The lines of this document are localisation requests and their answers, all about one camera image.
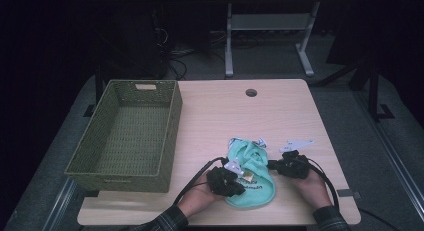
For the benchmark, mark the person's right hand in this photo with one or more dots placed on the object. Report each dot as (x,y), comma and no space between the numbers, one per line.
(313,191)

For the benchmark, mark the grey tape strip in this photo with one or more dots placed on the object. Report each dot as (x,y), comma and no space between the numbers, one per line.
(346,193)

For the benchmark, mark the grey metal table frame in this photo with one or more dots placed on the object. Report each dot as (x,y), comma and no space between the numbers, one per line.
(270,22)

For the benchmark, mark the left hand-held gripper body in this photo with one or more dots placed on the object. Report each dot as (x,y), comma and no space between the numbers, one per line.
(223,182)

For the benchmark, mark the person's left hand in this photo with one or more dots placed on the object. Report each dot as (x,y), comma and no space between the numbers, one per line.
(196,199)

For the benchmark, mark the teal baby bib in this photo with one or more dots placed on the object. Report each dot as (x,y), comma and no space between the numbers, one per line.
(256,194)

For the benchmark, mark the dark round table grommet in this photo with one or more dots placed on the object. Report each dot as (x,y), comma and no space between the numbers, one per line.
(251,92)

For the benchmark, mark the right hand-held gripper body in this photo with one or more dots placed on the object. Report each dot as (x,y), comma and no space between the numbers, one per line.
(295,167)

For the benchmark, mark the aluminium floor rail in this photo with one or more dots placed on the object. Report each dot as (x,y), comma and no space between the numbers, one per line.
(58,204)
(393,154)

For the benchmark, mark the green woven basket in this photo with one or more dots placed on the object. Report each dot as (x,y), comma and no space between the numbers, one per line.
(126,137)

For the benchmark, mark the black metal stand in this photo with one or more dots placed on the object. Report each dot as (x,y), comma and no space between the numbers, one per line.
(374,91)

